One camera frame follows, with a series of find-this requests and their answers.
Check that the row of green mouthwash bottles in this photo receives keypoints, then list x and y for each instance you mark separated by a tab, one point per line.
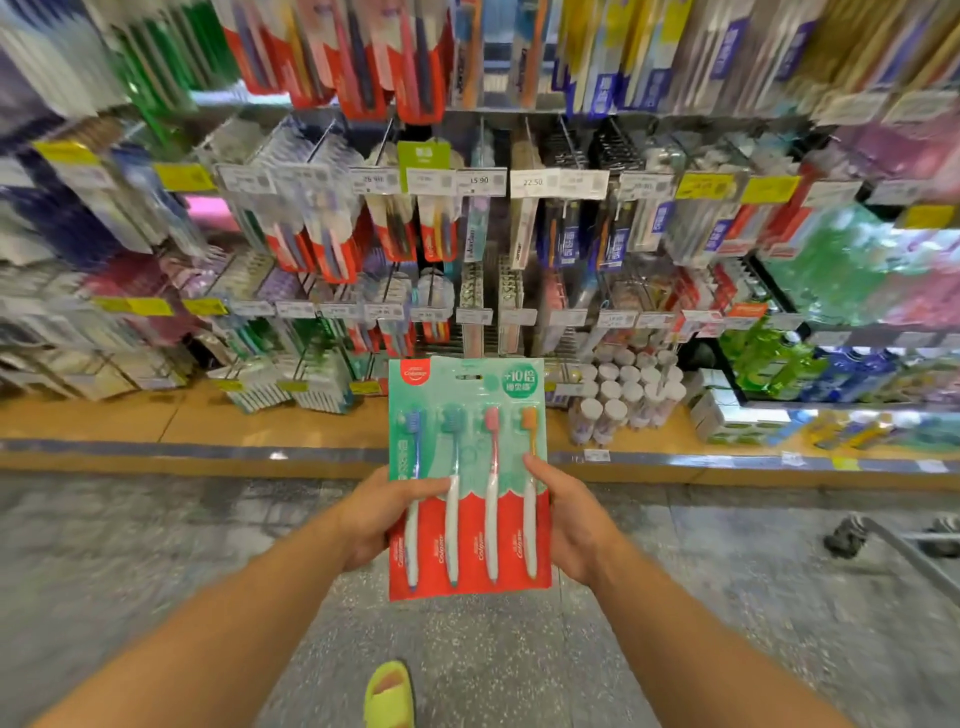
765	360

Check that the green red four-toothbrush pack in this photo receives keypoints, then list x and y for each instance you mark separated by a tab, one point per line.
469	435

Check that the row of white grey hanging packets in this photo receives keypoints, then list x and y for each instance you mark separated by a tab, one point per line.
52	52

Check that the row of blue mouthwash bottles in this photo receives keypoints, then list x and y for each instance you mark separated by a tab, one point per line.
851	379

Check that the person's right thumb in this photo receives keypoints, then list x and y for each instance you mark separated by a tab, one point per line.
544	480

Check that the row of red white toothbrush packs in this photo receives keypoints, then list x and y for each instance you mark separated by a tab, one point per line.
352	232

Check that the person's left hand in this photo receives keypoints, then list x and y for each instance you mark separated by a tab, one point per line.
367	517

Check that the wooden shelf base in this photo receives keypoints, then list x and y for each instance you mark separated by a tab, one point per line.
225	435

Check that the row of blue yellow toothbrush packets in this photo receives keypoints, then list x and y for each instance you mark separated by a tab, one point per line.
600	52

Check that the person's left thumb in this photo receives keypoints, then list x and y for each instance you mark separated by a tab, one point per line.
416	489

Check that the green shelf sign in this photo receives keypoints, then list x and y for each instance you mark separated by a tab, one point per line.
424	157

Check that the row of red hanging toothbrush packets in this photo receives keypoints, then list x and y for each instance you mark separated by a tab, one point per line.
360	52

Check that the cluster of white cylindrical bottles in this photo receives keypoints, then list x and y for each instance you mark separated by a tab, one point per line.
626	394

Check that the row of dark blue toothbrush packs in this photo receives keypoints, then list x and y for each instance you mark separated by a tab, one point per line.
592	232

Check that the person's left forearm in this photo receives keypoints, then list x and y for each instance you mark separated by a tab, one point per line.
225	630

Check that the row of green white floss packets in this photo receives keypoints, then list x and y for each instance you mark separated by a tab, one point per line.
292	375

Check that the row of pale green refill packs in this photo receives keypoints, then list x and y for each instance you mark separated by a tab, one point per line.
862	262

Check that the person's right hand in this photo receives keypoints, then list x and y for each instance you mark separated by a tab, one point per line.
581	532

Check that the stack of white boxes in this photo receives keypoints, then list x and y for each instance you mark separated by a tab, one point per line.
731	412

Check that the row of green hanging toothbrush packets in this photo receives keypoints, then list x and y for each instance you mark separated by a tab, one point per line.
169	52

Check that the person's right forearm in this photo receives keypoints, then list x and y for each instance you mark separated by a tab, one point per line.
690	652

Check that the yellow price tag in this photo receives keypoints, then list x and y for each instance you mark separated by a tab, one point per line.
184	178
66	152
705	186
770	190

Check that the yellow-green slipper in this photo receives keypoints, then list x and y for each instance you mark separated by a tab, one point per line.
390	697

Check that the row of white price tags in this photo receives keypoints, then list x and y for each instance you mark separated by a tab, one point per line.
480	181

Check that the grey shopping cart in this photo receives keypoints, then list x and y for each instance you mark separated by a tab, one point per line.
892	544

